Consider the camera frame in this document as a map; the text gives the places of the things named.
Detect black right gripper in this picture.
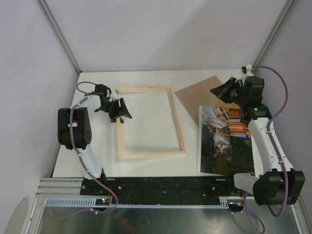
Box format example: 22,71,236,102
210,77,247,106

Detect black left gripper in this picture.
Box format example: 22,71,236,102
97,98,131,123

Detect white wooden picture frame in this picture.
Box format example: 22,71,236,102
116,87,186,159

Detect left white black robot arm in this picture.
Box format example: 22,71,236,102
58,81,132,195

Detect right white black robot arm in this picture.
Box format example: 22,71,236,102
210,76,305,206

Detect cat and books photo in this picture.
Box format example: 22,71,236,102
197,106,255,176

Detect brown cardboard backing board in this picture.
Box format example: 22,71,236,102
175,76,239,126

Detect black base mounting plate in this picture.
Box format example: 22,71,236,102
80,176,243,206

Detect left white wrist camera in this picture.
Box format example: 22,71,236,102
112,90,120,100

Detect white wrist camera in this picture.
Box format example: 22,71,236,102
241,64,254,78
112,90,120,100

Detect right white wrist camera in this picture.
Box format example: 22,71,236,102
241,64,254,78

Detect grey slotted cable duct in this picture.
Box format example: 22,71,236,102
43,196,231,209

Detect aluminium front rail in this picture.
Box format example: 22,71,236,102
36,177,300,198

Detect right aluminium corner post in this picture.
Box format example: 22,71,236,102
253,0,298,65

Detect aluminium corner post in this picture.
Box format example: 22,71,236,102
253,0,298,65
36,0,81,75

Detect left aluminium corner post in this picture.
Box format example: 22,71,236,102
36,0,81,75

